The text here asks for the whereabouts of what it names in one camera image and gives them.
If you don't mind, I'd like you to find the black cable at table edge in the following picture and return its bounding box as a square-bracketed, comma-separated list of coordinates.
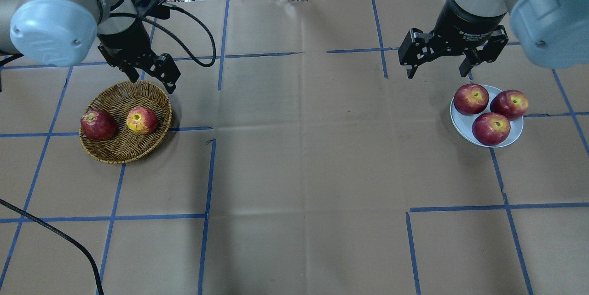
[0, 198, 104, 295]

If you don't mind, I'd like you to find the red apple on plate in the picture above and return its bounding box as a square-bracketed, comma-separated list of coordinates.
[471, 112, 511, 146]
[454, 84, 490, 116]
[490, 90, 529, 121]

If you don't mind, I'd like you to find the light blue plate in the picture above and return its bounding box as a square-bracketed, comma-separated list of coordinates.
[450, 84, 528, 147]

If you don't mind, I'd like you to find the red yellow apple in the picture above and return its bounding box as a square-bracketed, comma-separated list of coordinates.
[126, 106, 159, 135]

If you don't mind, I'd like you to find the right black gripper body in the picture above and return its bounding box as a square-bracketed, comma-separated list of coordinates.
[429, 0, 503, 59]

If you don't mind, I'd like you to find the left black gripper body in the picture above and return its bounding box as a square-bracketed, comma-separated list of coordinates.
[98, 0, 170, 72]

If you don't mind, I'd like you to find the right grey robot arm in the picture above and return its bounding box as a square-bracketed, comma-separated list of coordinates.
[398, 0, 589, 78]

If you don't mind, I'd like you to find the dark red apple in basket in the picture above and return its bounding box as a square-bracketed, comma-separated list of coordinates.
[81, 109, 118, 141]

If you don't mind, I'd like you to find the woven wicker basket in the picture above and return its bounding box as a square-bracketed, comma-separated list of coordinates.
[79, 80, 173, 164]

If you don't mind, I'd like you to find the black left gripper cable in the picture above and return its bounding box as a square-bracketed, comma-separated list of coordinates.
[110, 3, 217, 80]

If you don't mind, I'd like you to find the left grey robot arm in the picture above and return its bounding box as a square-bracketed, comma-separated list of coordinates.
[0, 0, 180, 93]

